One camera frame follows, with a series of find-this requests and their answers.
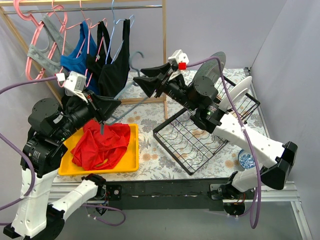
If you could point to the black wire dish rack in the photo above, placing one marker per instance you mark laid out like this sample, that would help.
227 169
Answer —
192 147

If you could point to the white plate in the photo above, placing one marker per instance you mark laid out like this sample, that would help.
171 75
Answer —
236 93

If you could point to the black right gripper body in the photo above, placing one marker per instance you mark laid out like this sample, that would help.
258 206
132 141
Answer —
162 81

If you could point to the grey-blue hanger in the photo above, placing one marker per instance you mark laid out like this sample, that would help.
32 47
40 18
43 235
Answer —
131 101

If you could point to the red tank top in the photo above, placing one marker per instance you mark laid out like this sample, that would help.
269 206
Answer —
101 151

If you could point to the blue tank top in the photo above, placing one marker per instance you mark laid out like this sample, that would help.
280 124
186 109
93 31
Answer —
76 60

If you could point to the black tank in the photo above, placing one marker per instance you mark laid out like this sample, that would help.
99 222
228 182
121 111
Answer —
114 74
95 63

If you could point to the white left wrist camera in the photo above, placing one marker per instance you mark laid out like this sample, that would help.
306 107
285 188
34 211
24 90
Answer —
75 84

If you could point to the floral table mat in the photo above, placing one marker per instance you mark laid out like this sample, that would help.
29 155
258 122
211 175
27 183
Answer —
154 162

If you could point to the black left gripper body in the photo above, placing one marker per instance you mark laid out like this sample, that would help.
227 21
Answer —
95 108

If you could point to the grey patterned plate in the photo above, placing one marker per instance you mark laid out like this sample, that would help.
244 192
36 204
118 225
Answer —
210 69

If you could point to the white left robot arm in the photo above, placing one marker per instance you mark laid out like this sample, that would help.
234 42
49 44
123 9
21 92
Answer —
41 156

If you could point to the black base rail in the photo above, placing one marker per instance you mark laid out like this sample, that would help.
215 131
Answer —
172 194

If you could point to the wooden clothes rack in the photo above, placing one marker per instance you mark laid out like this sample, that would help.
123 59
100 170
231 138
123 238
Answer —
36 3

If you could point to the yellow plastic tray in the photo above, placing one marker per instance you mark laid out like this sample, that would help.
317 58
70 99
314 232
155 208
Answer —
128 163

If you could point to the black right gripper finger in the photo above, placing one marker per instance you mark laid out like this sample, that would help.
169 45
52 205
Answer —
149 85
155 71

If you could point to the blue white porcelain bowl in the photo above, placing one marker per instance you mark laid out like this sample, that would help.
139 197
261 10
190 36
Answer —
246 160

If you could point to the thick pink hanger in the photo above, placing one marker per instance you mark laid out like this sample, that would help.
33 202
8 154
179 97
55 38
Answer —
38 27

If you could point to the light blue hanger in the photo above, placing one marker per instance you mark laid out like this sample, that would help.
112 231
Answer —
115 21

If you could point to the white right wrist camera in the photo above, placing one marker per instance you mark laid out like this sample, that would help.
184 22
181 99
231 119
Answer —
178 61

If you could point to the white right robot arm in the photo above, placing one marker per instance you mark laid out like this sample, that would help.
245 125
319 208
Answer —
214 111

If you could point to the grey tank top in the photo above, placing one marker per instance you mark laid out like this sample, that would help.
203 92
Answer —
49 57

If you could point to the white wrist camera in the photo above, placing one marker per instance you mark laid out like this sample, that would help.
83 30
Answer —
75 84
178 61

